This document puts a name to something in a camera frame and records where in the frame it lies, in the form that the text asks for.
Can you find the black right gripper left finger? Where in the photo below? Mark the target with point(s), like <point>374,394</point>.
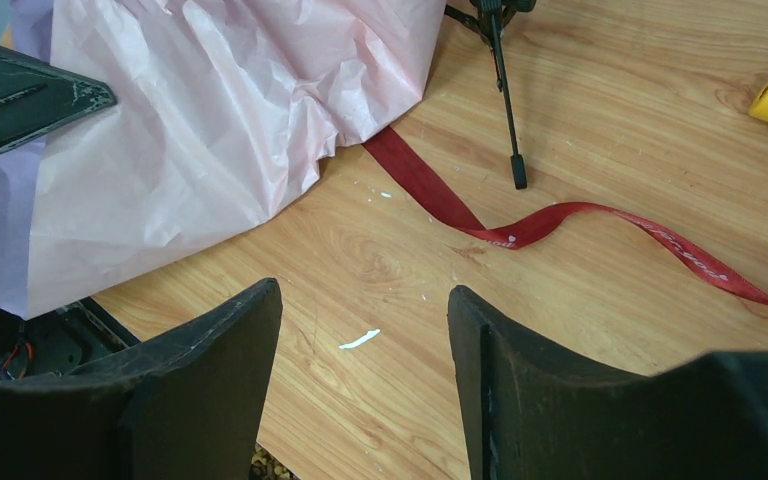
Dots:
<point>186,404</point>

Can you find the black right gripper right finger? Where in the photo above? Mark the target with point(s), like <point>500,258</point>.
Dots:
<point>534,409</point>

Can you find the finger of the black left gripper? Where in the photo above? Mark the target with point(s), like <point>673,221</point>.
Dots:
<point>37,98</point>

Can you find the dark red printed ribbon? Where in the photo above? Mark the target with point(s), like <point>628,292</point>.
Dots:
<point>428,189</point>

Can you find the black microphone tripod stand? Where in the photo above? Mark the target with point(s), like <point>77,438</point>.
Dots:
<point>492,16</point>

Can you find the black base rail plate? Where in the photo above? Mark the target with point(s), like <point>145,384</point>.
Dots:
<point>60,340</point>

